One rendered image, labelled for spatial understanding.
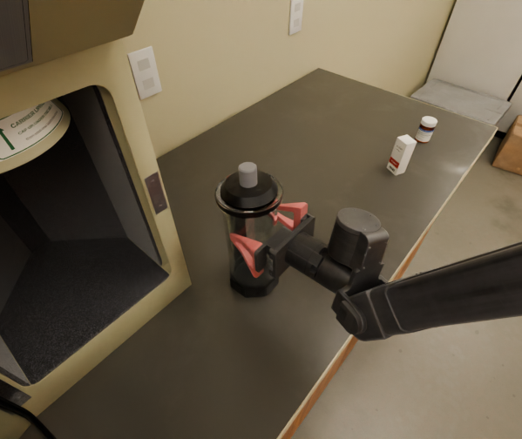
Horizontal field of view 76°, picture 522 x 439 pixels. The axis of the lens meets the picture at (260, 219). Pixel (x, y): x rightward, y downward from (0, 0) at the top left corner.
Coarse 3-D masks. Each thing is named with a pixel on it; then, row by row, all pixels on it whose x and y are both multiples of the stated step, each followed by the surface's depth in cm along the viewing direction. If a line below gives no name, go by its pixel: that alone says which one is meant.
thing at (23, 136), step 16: (32, 112) 34; (48, 112) 36; (64, 112) 38; (0, 128) 31; (16, 128) 32; (32, 128) 34; (48, 128) 35; (64, 128) 37; (0, 144) 32; (16, 144) 32; (32, 144) 34; (48, 144) 35; (0, 160) 32; (16, 160) 33
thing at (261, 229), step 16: (272, 176) 55; (240, 208) 49; (256, 208) 49; (224, 224) 56; (240, 224) 52; (256, 224) 52; (272, 224) 54; (256, 240) 54; (240, 256) 57; (240, 272) 60
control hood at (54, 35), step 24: (48, 0) 21; (72, 0) 22; (96, 0) 24; (120, 0) 26; (144, 0) 27; (48, 24) 23; (72, 24) 25; (96, 24) 27; (120, 24) 29; (48, 48) 26; (72, 48) 28; (0, 72) 25
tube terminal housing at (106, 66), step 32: (64, 64) 31; (96, 64) 33; (128, 64) 35; (0, 96) 28; (32, 96) 30; (128, 96) 37; (128, 128) 39; (128, 160) 44; (160, 224) 51; (160, 256) 60; (160, 288) 60; (128, 320) 57; (96, 352) 55; (32, 384) 47; (64, 384) 52
